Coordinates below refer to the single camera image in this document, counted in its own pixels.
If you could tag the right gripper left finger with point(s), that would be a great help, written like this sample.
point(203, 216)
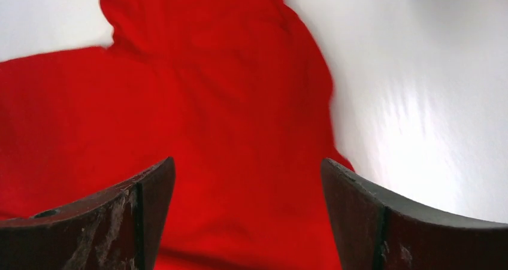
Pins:
point(117, 228)

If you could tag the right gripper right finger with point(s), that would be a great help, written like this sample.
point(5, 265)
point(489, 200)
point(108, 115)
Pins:
point(376, 228)

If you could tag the red t shirt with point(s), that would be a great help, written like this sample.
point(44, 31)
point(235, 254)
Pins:
point(236, 91)

